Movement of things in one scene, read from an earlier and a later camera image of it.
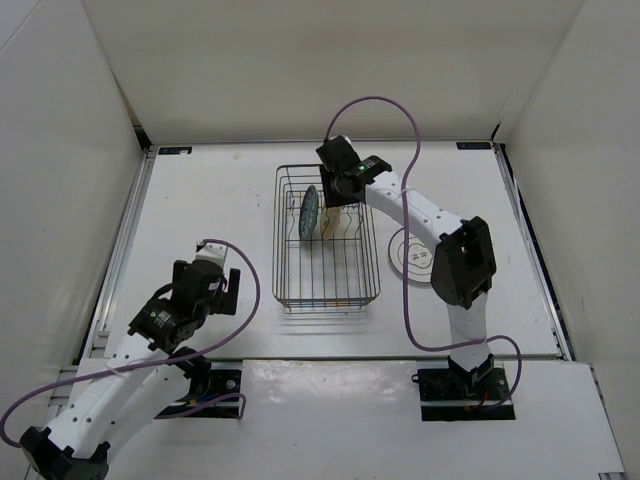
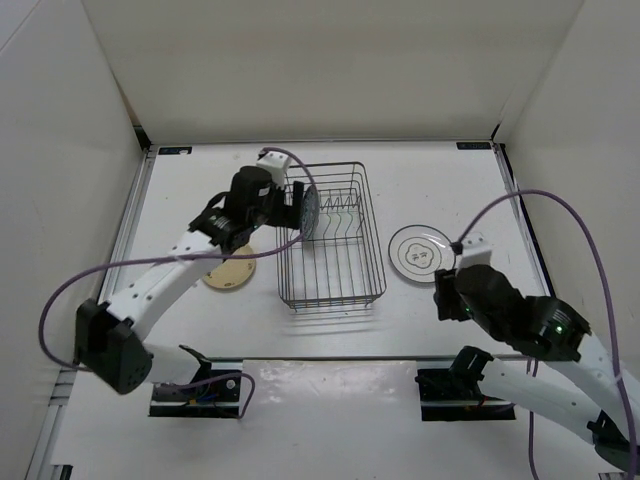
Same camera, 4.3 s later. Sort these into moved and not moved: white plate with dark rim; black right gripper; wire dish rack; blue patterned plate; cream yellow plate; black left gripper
Moved: cream yellow plate; black right gripper; black left gripper
Not moved: white plate with dark rim; wire dish rack; blue patterned plate
